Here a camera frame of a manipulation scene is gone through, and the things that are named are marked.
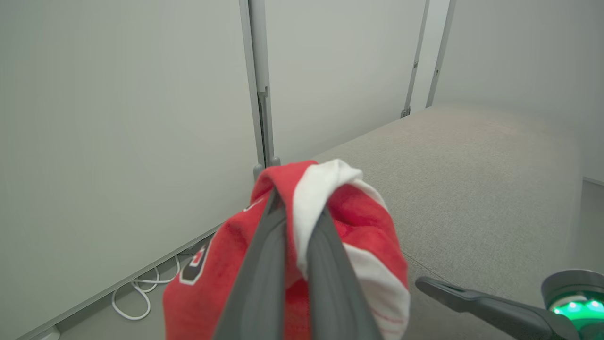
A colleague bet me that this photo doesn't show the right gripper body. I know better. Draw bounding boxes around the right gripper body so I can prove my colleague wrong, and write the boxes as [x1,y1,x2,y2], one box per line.
[541,269,604,340]

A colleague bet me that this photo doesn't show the thin grey partition post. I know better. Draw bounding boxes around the thin grey partition post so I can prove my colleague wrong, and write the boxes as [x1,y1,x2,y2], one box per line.
[425,0,457,108]
[400,0,431,119]

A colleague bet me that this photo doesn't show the grey metal partition post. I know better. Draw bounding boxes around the grey metal partition post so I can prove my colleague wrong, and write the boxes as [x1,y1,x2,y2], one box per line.
[238,0,282,182]

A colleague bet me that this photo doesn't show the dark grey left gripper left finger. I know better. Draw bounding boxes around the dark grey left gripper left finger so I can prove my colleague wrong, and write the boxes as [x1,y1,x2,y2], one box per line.
[215,187,288,340]

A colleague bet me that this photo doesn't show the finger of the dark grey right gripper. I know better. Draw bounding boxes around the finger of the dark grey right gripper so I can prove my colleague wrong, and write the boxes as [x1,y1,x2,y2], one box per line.
[415,276,579,340]

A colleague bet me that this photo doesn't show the red shorts with white band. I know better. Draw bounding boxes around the red shorts with white band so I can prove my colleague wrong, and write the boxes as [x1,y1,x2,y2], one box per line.
[163,160,410,340]

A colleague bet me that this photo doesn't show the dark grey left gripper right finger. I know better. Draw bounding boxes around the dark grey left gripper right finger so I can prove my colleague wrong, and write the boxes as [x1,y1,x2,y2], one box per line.
[307,205,384,340]

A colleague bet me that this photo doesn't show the white floor cable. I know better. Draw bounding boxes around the white floor cable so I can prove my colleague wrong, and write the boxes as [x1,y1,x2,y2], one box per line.
[112,255,181,321]

